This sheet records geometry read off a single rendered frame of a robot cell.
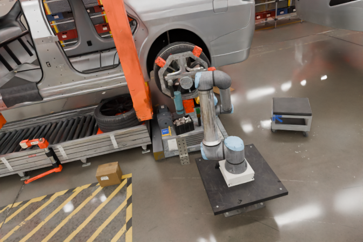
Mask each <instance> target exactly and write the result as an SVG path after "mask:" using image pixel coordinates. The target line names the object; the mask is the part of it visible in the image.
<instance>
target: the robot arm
mask: <svg viewBox="0 0 363 242"><path fill-rule="evenodd" d="M231 84H232V80H231V77H230V76H229V75H228V74H227V73H225V72H223V71H219V70H214V71H204V72H197V73H196V76H195V88H198V93H199V101H200V109H201V117H202V122H203V130H204V137H205V138H204V139H203V141H202V142H201V154H202V157H203V159H206V160H217V159H226V161H225V169H226V171H227V172H229V173H231V174H242V173H244V172H245V171H246V170H247V161H246V160H245V155H244V143H243V141H242V140H241V139H240V138H239V137H236V136H234V137H233V136H229V137H227V138H226V139H225V140H224V141H221V139H220V138H219V137H218V130H217V120H216V116H217V115H220V114H228V113H229V114H231V113H233V104H231V93H230V86H231ZM213 86H217V87H218V88H219V92H220V98H221V105H217V98H216V97H215V95H214V93H213Z"/></svg>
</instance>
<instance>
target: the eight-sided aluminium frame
mask: <svg viewBox="0 0 363 242"><path fill-rule="evenodd" d="M184 57H185V58H186V57H192V58H193V59H194V60H196V61H200V62H201V63H202V64H203V65H204V67H205V68H206V71H208V66H207V63H206V62H205V61H204V60H202V59H201V58H199V57H197V56H195V55H193V53H192V52H191V51H188V52H183V53H178V54H174V55H169V57H168V59H167V60H166V64H165V65H164V66H163V68H160V70H159V71H158V74H159V79H160V83H161V86H162V91H163V93H165V94H167V95H168V96H170V97H171V93H170V90H168V89H166V88H165V84H164V79H163V73H164V72H165V70H166V69H167V67H168V66H169V65H170V63H171V62H172V60H175V59H179V58H180V59H181V58H184ZM198 96H199V93H198V89H197V90H196V91H195V92H194V93H189V94H185V95H181V98H182V100H187V99H191V98H196V97H198Z"/></svg>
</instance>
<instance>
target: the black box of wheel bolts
mask: <svg viewBox="0 0 363 242"><path fill-rule="evenodd" d="M171 121H172V126H173V129H174V131H175V133H176V135H177V136H178V135H181V134H183V133H187V132H190V131H193V130H194V123H193V120H192V118H191V117H190V115H186V116H182V117H179V118H176V119H172V120H171Z"/></svg>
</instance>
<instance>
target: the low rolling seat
mask: <svg viewBox="0 0 363 242"><path fill-rule="evenodd" d="M270 120H271V121H272V128H271V131H272V132H273V133H276V132H277V129H278V130H295V131H302V133H303V135H304V137H308V131H310V128H311V121H312V111H311V107H310V103H309V100H308V98H295V97H273V99H272V117H271V118H270Z"/></svg>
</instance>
